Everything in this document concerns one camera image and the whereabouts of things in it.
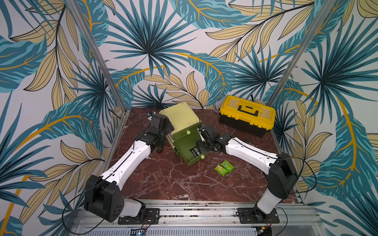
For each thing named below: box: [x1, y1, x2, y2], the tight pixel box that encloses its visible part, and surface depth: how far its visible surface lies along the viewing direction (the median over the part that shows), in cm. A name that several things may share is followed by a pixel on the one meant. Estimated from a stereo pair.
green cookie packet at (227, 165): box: [219, 159, 236, 173], surface depth 92 cm
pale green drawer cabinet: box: [158, 102, 211, 162], surface depth 88 cm
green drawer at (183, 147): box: [173, 135, 212, 166], surface depth 88 cm
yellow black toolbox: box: [219, 94, 276, 138], surface depth 100 cm
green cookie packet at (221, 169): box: [213, 164, 229, 178], surface depth 90 cm
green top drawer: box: [172, 122, 201, 142], surface depth 85 cm
